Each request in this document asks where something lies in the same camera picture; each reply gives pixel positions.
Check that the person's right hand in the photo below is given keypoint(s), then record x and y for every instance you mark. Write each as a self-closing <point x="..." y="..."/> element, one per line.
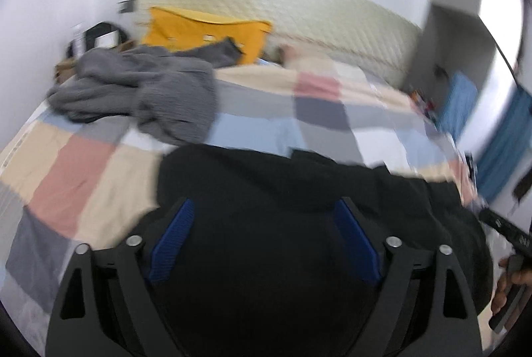
<point x="503" y="286"/>

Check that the blue hanging cloth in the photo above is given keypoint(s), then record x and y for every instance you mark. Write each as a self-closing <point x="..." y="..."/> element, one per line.
<point x="505" y="149"/>

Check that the pastel checkered blanket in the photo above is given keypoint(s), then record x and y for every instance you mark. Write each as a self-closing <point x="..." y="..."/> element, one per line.
<point x="83" y="174"/>

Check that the black puffer jacket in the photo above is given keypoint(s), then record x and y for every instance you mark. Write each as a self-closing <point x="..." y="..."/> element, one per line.
<point x="270" y="215"/>

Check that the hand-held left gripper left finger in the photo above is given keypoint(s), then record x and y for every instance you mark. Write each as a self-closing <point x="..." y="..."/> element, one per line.
<point x="172" y="242"/>

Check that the pink pillow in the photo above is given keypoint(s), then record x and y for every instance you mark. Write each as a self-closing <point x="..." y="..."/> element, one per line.
<point x="289" y="53"/>

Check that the cream quilted headboard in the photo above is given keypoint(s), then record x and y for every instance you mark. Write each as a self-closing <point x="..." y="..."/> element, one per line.
<point x="332" y="24"/>

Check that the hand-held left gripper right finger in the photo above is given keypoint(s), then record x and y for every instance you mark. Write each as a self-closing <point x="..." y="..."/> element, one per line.
<point x="357" y="242"/>

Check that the yellow pillow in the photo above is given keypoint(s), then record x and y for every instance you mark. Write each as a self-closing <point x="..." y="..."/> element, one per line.
<point x="187" y="28"/>

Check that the dark wall socket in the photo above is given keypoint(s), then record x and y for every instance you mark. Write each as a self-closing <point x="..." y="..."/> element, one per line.
<point x="126" y="6"/>

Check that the black bag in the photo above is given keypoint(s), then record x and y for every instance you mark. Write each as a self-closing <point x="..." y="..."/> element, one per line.
<point x="93" y="32"/>

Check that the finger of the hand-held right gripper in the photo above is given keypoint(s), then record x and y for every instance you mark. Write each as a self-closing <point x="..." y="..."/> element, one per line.
<point x="505" y="225"/>

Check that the cluster of small bottles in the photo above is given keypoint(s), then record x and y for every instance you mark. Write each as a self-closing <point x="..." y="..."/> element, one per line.
<point x="422" y="103"/>

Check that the grey fleece garment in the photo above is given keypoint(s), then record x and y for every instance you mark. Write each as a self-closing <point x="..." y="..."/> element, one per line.
<point x="166" y="91"/>

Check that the blue towel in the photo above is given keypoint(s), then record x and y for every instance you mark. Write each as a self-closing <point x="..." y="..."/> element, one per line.
<point x="459" y="107"/>

